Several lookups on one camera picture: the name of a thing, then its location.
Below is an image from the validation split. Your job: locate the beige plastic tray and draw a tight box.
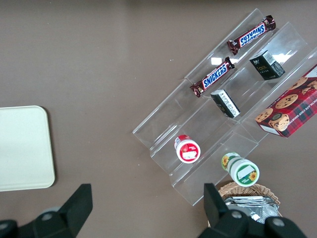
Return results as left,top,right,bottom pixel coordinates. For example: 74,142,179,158
0,105,56,192

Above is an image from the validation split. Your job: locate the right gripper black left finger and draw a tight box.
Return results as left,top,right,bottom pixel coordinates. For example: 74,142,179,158
0,183,94,238

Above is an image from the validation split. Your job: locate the Snickers chocolate bar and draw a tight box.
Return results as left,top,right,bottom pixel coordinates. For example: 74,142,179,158
190,57,236,99
227,14,277,56

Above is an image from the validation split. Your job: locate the oval tan wicker basket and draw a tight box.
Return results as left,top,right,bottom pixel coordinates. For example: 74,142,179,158
217,181,284,238

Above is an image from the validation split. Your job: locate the silver foil packet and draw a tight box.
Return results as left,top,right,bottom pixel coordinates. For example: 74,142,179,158
224,195,281,225

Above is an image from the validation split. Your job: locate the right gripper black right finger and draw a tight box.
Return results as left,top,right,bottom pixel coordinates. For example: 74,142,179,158
198,183,307,238

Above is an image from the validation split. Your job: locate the red lid yogurt cup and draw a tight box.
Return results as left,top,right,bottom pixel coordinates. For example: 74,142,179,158
173,134,202,164

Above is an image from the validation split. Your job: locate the green lid yogurt cup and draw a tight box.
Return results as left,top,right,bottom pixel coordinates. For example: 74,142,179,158
221,152,260,187

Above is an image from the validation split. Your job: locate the small black carton box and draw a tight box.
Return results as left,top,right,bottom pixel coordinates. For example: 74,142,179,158
249,50,286,81
210,89,241,119

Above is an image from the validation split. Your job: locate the red tartan cookie box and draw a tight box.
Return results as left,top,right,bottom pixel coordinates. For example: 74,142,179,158
255,64,317,138

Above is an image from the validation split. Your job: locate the clear acrylic stepped display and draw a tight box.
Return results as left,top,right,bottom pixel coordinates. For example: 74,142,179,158
132,8,317,207

